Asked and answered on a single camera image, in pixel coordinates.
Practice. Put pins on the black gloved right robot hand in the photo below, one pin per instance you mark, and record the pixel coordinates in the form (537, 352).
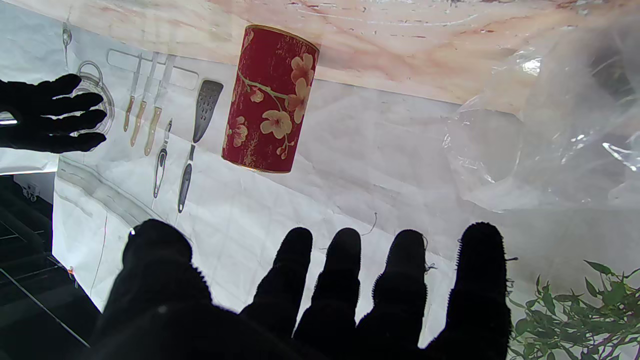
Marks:
(35, 115)

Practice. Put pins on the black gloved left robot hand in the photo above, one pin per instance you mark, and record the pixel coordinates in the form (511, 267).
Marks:
(300, 330)

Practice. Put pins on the red floral tea canister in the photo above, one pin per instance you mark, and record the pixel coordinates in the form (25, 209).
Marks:
(260, 75)

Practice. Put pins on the clear plastic bag of teabags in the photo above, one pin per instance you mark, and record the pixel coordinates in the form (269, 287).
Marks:
(560, 140)

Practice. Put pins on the black slotted spatula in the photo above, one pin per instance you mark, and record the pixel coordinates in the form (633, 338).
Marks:
(205, 105)

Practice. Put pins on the green leafy plant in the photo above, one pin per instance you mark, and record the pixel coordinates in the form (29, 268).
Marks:
(575, 320)

